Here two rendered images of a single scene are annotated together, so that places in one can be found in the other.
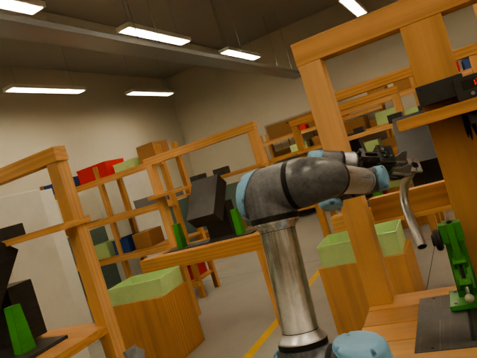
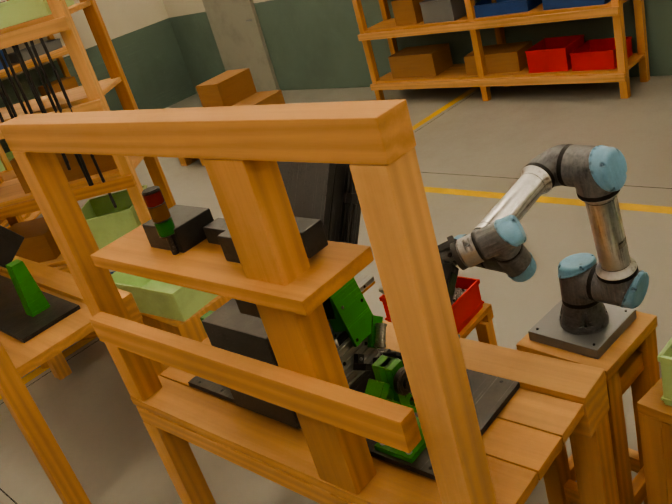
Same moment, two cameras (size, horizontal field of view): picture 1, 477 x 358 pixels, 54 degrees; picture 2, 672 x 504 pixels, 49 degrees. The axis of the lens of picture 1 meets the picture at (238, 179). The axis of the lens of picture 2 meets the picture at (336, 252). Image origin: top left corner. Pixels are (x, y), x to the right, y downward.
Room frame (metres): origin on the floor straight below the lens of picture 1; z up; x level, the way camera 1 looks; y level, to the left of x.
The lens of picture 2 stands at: (3.06, -0.02, 2.29)
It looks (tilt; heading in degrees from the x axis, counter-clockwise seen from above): 25 degrees down; 203
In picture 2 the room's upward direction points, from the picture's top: 17 degrees counter-clockwise
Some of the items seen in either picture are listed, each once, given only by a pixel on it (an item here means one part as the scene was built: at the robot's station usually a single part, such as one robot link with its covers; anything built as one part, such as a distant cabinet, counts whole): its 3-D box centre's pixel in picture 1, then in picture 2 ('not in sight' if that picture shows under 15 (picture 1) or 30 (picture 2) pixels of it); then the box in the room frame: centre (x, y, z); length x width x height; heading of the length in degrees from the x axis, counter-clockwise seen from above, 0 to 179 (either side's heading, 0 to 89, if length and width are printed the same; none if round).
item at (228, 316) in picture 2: not in sight; (270, 357); (1.37, -1.07, 1.07); 0.30 x 0.18 x 0.34; 66
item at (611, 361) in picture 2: not in sight; (586, 335); (1.00, -0.15, 0.83); 0.32 x 0.32 x 0.04; 60
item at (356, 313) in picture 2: not in sight; (344, 306); (1.26, -0.83, 1.17); 0.13 x 0.12 x 0.20; 66
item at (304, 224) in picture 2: (440, 90); (293, 235); (1.61, -0.74, 1.59); 0.15 x 0.07 x 0.07; 66
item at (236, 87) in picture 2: not in sight; (228, 114); (-4.41, -4.06, 0.37); 1.20 x 0.80 x 0.74; 162
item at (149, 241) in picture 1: (123, 232); not in sight; (7.20, 1.92, 1.13); 2.48 x 0.54 x 2.27; 64
